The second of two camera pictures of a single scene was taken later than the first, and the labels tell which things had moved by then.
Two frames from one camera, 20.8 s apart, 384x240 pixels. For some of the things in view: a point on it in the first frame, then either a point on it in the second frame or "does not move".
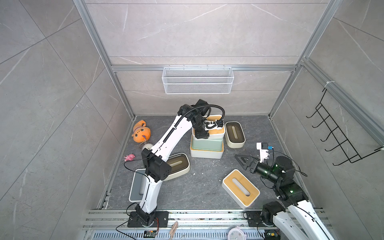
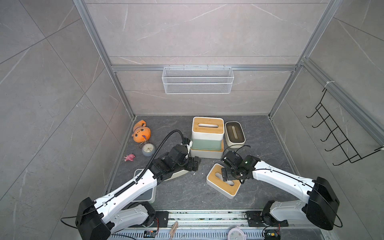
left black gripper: [203, 135] to [196, 163]
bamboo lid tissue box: [241, 189] to [215, 181]
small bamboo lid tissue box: [214, 133] does not move
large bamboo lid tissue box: [199, 153] does not move
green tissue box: [207, 144] does not move
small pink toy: [129, 157] does not move
